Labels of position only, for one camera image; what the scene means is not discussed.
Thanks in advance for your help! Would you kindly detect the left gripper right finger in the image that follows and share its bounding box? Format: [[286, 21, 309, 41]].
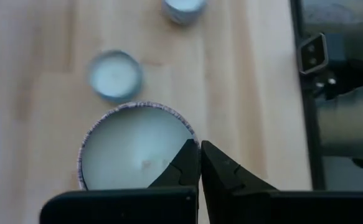
[[200, 139, 363, 224]]

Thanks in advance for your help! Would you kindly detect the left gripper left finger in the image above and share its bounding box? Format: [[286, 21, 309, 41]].
[[39, 138, 200, 224]]

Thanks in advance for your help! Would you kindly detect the purple patterned candle tin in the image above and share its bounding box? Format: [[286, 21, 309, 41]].
[[77, 100, 200, 191]]

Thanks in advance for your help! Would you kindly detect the blue patterned candle tin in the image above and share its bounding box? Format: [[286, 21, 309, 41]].
[[87, 49, 144, 104]]

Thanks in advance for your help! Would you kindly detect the black aluminium table frame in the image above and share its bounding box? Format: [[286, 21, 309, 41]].
[[288, 0, 327, 191]]

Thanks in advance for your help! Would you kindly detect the grey metal camera bracket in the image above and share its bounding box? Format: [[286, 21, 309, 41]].
[[296, 32, 329, 75]]

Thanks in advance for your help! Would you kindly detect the black camera housing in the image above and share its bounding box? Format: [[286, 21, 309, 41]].
[[316, 57, 363, 101]]

